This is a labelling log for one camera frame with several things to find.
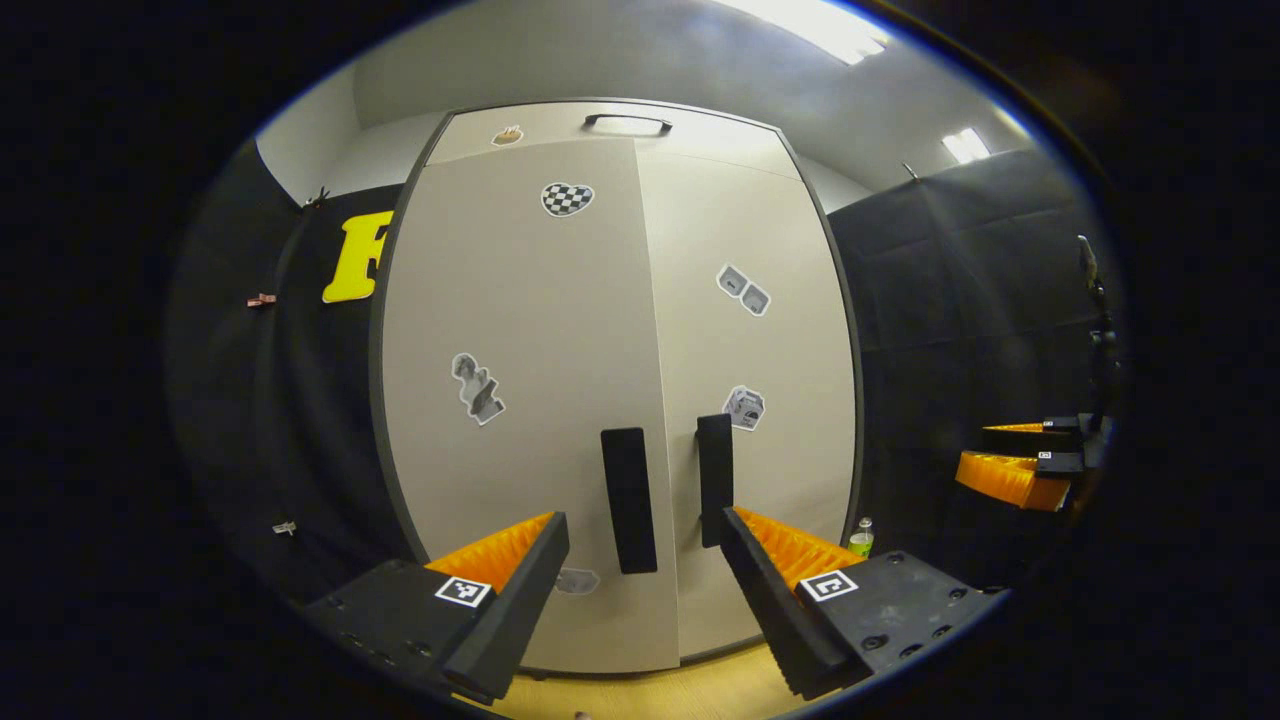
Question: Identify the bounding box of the black door handle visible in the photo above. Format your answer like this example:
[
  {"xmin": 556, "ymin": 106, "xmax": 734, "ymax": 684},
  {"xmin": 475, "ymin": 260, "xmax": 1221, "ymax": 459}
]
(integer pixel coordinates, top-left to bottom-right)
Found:
[
  {"xmin": 696, "ymin": 413, "xmax": 735, "ymax": 549},
  {"xmin": 600, "ymin": 428, "xmax": 659, "ymax": 576}
]

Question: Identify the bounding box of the black drawer handle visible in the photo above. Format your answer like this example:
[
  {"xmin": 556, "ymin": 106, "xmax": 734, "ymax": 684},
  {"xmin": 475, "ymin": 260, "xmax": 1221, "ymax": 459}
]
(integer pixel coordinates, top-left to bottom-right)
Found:
[{"xmin": 584, "ymin": 113, "xmax": 674, "ymax": 135}]

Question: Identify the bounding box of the ceiling light panel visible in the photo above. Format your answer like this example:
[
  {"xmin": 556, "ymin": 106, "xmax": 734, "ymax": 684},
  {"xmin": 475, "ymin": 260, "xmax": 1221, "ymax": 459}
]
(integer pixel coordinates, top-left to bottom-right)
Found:
[
  {"xmin": 940, "ymin": 127, "xmax": 991, "ymax": 164},
  {"xmin": 715, "ymin": 0, "xmax": 891, "ymax": 66}
]

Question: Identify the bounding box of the beige cabinet drawer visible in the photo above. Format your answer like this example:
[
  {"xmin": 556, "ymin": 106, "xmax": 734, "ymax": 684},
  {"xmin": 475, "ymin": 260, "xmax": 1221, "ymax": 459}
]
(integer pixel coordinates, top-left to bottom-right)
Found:
[{"xmin": 428, "ymin": 100, "xmax": 801, "ymax": 183}]

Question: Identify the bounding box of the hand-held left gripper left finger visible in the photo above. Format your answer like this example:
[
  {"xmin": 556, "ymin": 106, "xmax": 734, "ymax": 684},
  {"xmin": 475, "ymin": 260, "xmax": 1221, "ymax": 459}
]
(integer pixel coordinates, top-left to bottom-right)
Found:
[{"xmin": 300, "ymin": 512, "xmax": 572, "ymax": 706}]

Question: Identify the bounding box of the black backdrop cloth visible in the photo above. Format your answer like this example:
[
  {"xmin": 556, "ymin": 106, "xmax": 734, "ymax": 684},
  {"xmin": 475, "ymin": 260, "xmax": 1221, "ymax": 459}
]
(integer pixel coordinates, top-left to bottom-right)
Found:
[
  {"xmin": 825, "ymin": 148, "xmax": 1126, "ymax": 591},
  {"xmin": 165, "ymin": 140, "xmax": 421, "ymax": 611}
]

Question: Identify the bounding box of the white shoe cabinet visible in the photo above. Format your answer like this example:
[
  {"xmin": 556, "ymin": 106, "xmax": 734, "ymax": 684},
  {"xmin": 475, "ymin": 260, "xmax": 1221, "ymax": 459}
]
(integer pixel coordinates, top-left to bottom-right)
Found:
[{"xmin": 368, "ymin": 97, "xmax": 866, "ymax": 681}]

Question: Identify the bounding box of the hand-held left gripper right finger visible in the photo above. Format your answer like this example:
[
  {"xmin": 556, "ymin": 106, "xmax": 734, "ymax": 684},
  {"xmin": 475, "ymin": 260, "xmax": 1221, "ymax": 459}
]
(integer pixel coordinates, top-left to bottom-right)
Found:
[{"xmin": 719, "ymin": 506, "xmax": 1011, "ymax": 702}]

